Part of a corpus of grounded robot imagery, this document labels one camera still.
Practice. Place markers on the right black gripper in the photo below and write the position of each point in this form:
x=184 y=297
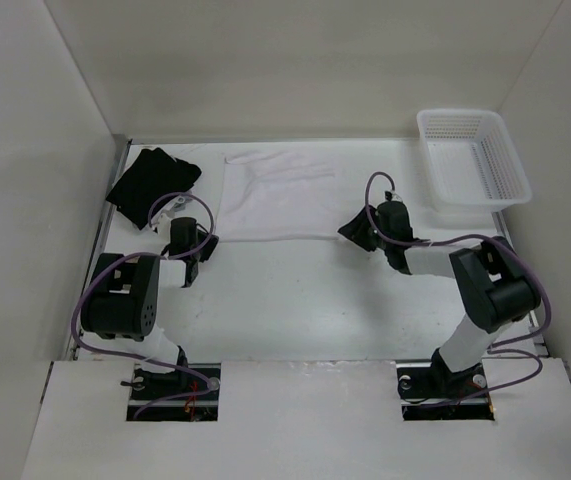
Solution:
x=355 y=229

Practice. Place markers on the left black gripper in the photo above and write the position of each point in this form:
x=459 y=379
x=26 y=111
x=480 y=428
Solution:
x=208 y=248

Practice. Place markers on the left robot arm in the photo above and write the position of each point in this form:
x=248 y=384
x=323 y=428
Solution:
x=121 y=303

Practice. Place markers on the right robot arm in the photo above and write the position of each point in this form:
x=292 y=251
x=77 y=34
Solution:
x=494 y=289

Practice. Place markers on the folded grey white tank top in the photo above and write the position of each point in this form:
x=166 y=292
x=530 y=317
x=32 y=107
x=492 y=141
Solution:
x=158 y=204

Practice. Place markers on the folded black tank top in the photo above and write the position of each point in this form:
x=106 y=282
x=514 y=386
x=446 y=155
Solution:
x=153 y=174

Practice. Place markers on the white plastic basket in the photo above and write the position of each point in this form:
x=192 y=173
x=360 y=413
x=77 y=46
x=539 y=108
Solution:
x=471 y=163

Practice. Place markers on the left metal table rail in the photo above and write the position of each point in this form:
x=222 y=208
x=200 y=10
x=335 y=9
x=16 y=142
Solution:
x=122 y=146

